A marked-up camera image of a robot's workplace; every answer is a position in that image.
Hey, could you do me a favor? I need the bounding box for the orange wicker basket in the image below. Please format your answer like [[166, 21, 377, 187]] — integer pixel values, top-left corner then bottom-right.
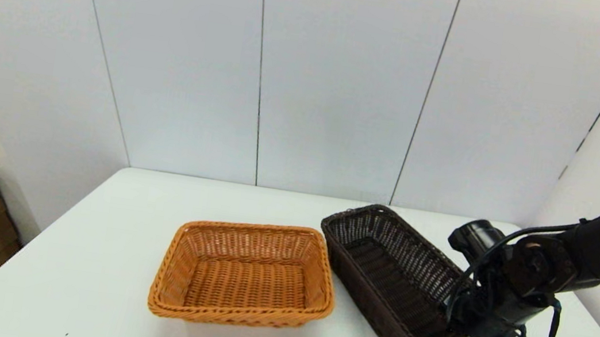
[[145, 208, 344, 337]]

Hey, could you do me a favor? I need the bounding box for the dark brown wicker basket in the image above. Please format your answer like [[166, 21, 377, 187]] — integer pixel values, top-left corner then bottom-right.
[[306, 197, 484, 337]]

